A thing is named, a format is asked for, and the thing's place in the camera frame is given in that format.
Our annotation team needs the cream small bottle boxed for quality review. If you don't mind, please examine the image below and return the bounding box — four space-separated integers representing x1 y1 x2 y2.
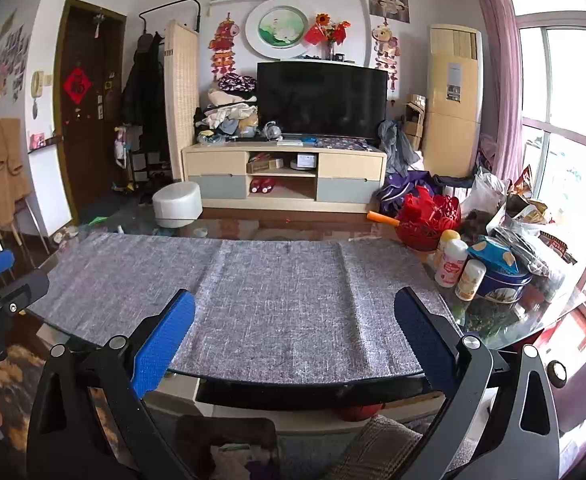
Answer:
455 259 486 302

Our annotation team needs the white lotion bottle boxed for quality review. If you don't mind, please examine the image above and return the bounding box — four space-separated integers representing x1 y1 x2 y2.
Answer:
434 240 468 288

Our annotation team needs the blue cookie tin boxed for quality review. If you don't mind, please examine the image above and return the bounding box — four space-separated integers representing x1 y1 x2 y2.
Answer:
469 235 532 304

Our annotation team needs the yellow-cap lotion bottle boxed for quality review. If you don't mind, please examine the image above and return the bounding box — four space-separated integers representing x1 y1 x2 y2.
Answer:
432 230 460 270

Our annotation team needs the red plastic basket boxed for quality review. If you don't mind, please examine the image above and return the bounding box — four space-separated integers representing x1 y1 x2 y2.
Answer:
367 185 461 252

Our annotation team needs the grey woven table cloth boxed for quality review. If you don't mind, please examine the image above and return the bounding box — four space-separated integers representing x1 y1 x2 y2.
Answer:
32 233 448 385

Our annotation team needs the purple bag on floor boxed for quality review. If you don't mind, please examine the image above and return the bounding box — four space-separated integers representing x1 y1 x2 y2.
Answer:
374 170 443 217

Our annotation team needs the white round stool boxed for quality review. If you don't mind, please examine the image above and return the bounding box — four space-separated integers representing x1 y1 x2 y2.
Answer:
152 181 203 229

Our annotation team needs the beige TV cabinet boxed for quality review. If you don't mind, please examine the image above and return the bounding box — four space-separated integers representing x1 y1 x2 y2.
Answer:
181 142 386 214

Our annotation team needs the beige standing air conditioner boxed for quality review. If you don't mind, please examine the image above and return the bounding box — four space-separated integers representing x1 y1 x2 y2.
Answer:
421 24 484 178

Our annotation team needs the brown wooden door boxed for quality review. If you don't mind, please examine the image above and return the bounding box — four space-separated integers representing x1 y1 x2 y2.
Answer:
53 0 126 224

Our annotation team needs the pile of clothes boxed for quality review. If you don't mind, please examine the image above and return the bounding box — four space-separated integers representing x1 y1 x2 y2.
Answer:
193 73 283 144

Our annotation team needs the black television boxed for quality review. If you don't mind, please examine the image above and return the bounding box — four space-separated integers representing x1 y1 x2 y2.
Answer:
256 60 387 139

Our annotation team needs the pink curtain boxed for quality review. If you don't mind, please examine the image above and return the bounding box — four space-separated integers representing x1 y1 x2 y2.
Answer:
479 0 524 181

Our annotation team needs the round white wall decoration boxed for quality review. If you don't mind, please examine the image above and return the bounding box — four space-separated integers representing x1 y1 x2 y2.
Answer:
244 0 354 60

